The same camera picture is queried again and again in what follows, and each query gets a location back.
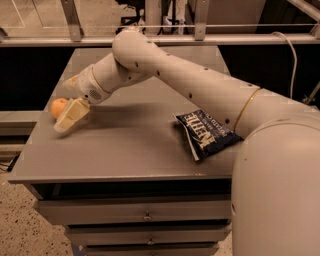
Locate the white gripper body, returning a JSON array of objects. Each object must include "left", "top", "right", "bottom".
[{"left": 76, "top": 65, "right": 111, "bottom": 104}]

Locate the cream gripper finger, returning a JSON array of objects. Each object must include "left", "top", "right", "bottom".
[
  {"left": 54, "top": 98, "right": 90, "bottom": 133},
  {"left": 63, "top": 75, "right": 78, "bottom": 91}
]

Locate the orange fruit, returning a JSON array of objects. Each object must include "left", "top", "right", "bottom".
[{"left": 50, "top": 98, "right": 68, "bottom": 119}]

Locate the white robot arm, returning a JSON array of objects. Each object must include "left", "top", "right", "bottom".
[{"left": 55, "top": 27, "right": 320, "bottom": 256}]

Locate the metal window railing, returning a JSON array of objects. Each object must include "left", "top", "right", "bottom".
[{"left": 0, "top": 0, "right": 320, "bottom": 48}]

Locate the black office chair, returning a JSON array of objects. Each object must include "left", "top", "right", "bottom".
[{"left": 115, "top": 0, "right": 145, "bottom": 33}]

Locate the blue kettle chips bag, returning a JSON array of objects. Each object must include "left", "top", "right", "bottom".
[{"left": 175, "top": 109, "right": 242, "bottom": 161}]

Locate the white cable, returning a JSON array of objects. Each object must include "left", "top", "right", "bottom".
[{"left": 271, "top": 31, "right": 299, "bottom": 100}]

